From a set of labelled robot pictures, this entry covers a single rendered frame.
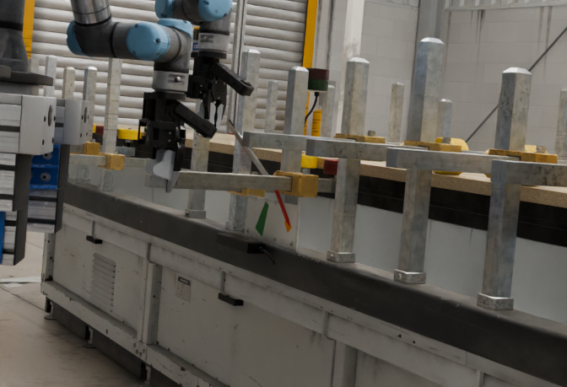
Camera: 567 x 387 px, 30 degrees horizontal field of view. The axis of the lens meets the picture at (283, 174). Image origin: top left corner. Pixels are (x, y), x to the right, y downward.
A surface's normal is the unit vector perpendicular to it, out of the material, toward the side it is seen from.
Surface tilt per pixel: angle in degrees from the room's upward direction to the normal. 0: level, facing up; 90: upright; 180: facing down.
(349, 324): 90
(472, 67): 90
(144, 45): 90
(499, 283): 90
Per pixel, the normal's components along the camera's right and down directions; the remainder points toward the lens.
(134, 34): -0.29, 0.03
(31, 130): 0.07, 0.06
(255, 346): -0.87, -0.05
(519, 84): 0.48, 0.09
